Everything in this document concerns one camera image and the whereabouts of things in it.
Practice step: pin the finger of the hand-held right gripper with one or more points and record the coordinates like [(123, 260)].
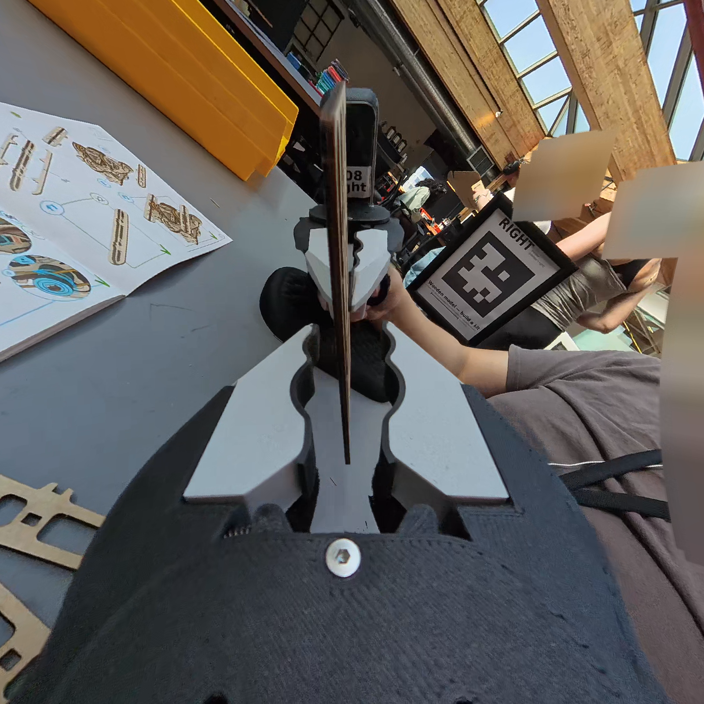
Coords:
[(319, 258), (374, 258)]

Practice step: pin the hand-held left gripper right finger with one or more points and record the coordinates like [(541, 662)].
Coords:
[(445, 440)]

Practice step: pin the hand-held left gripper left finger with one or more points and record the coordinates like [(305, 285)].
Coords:
[(253, 434)]

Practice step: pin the wooden parts sheet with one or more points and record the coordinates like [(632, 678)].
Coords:
[(336, 275)]

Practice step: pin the person's right forearm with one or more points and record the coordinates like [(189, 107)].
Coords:
[(456, 352)]

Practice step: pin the person's right hand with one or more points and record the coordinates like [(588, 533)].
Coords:
[(393, 305)]

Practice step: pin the black textured round stand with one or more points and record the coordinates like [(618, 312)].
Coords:
[(286, 308)]

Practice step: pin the brown cardboard box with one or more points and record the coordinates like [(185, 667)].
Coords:
[(467, 187)]

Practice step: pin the black framed marker sign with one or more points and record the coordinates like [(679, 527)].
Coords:
[(489, 275)]

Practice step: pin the yellow plastic bin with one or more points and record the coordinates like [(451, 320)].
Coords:
[(176, 71)]

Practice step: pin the instruction booklet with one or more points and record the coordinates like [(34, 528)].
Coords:
[(82, 231)]

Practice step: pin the skylight window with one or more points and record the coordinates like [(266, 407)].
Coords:
[(550, 49)]

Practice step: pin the metal ventilation duct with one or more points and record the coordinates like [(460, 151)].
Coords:
[(418, 60)]

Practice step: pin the wooden cutout frame sheet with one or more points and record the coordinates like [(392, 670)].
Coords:
[(27, 627), (82, 536)]

